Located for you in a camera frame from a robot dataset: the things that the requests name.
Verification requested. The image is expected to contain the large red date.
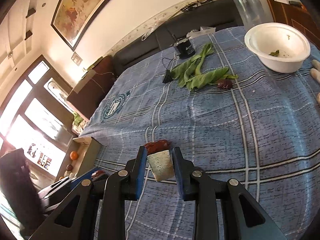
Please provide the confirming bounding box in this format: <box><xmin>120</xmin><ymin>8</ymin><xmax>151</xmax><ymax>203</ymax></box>
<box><xmin>91</xmin><ymin>170</ymin><xmax>105</xmax><ymax>179</ymax></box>

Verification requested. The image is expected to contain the white foam chunk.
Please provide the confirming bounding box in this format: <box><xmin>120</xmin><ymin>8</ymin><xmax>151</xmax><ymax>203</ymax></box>
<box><xmin>147</xmin><ymin>150</ymin><xmax>175</xmax><ymax>182</ymax></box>

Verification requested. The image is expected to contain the red date in tray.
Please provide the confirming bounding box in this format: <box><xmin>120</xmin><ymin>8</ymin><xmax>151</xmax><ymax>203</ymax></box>
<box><xmin>66</xmin><ymin>164</ymin><xmax>73</xmax><ymax>172</ymax></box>

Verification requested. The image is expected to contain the brown cardboard tray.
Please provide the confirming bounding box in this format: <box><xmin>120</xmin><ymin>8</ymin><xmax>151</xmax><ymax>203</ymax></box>
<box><xmin>55</xmin><ymin>137</ymin><xmax>102</xmax><ymax>181</ymax></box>

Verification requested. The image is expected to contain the orange tangerine far left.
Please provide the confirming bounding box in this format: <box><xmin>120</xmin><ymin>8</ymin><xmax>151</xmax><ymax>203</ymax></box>
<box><xmin>69</xmin><ymin>151</ymin><xmax>79</xmax><ymax>161</ymax></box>

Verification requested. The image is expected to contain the red date upper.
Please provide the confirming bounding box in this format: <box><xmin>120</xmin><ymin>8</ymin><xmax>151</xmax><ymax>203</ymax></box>
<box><xmin>144</xmin><ymin>139</ymin><xmax>170</xmax><ymax>155</ymax></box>

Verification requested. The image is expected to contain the green cloth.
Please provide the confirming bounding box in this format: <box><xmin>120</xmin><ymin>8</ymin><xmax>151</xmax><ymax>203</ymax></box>
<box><xmin>73</xmin><ymin>112</ymin><xmax>84</xmax><ymax>127</ymax></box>

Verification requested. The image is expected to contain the blue plaid tablecloth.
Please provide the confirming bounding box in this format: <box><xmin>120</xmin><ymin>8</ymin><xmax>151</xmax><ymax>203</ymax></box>
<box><xmin>83</xmin><ymin>27</ymin><xmax>319</xmax><ymax>239</ymax></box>

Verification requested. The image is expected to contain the brown armchair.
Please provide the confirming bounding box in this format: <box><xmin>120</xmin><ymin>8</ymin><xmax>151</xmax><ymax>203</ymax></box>
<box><xmin>66</xmin><ymin>55</ymin><xmax>116</xmax><ymax>121</ymax></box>

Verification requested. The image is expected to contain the small dark date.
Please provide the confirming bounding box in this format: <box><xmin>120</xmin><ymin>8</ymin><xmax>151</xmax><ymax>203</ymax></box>
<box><xmin>217</xmin><ymin>79</ymin><xmax>233</xmax><ymax>89</ymax></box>

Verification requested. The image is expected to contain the black clip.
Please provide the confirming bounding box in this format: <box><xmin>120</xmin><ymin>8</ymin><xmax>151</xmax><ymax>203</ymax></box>
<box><xmin>162</xmin><ymin>70</ymin><xmax>173</xmax><ymax>83</ymax></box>

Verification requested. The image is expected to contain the green leafy vegetable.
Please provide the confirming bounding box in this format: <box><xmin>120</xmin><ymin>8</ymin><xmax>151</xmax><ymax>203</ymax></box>
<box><xmin>170</xmin><ymin>43</ymin><xmax>238</xmax><ymax>91</ymax></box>

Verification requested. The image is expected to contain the black small device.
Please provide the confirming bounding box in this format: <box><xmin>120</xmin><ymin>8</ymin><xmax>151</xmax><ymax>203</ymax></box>
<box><xmin>173</xmin><ymin>37</ymin><xmax>195</xmax><ymax>60</ymax></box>

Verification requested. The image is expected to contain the white bowl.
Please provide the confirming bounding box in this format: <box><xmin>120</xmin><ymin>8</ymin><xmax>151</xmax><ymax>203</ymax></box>
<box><xmin>244</xmin><ymin>22</ymin><xmax>311</xmax><ymax>74</ymax></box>

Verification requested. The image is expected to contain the framed picture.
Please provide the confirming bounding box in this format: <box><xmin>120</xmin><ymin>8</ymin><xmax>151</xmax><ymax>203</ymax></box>
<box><xmin>51</xmin><ymin>0</ymin><xmax>110</xmax><ymax>51</ymax></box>

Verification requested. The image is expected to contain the black leather sofa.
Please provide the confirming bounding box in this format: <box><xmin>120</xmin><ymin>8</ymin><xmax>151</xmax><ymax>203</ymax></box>
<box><xmin>113</xmin><ymin>0</ymin><xmax>244</xmax><ymax>76</ymax></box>

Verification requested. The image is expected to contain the clear plastic container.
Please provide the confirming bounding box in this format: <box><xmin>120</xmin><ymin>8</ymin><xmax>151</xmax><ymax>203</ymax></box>
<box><xmin>233</xmin><ymin>0</ymin><xmax>273</xmax><ymax>31</ymax></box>

